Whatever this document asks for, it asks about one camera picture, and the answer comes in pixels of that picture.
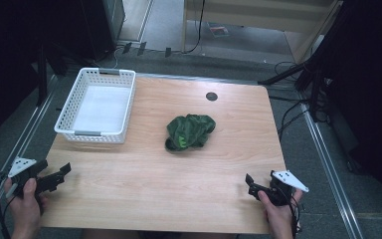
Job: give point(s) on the person's left hand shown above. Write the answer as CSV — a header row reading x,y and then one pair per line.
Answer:
x,y
26,209

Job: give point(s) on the metal floor rail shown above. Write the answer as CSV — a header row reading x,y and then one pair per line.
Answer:
x,y
16,149
331,172

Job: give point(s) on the beige wooden furniture frame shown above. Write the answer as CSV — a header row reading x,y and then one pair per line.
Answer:
x,y
262,15

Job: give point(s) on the black cabinet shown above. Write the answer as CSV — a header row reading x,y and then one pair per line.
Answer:
x,y
99,26

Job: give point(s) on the black round table grommet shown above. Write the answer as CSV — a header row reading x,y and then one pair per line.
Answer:
x,y
211,96

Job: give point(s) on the red booklet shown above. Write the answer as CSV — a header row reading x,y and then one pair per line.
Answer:
x,y
218,30

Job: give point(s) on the person's legs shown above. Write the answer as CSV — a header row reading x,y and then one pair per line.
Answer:
x,y
159,234

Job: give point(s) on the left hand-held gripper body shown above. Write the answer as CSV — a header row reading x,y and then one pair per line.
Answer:
x,y
21,166

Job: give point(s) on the dark curtain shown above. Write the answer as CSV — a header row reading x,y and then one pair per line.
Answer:
x,y
6,66
371,83

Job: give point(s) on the white plastic basket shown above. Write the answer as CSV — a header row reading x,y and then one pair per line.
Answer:
x,y
99,109

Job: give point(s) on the black upright post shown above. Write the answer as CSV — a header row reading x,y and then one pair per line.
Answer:
x,y
41,76

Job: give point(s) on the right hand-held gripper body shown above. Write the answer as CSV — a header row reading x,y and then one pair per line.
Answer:
x,y
283,186

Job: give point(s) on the black metal stand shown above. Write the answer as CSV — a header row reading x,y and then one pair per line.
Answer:
x,y
305,71

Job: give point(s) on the green cloth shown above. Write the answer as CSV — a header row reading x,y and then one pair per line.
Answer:
x,y
189,132

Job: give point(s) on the person's right hand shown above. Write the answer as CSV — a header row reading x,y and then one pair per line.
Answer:
x,y
278,215

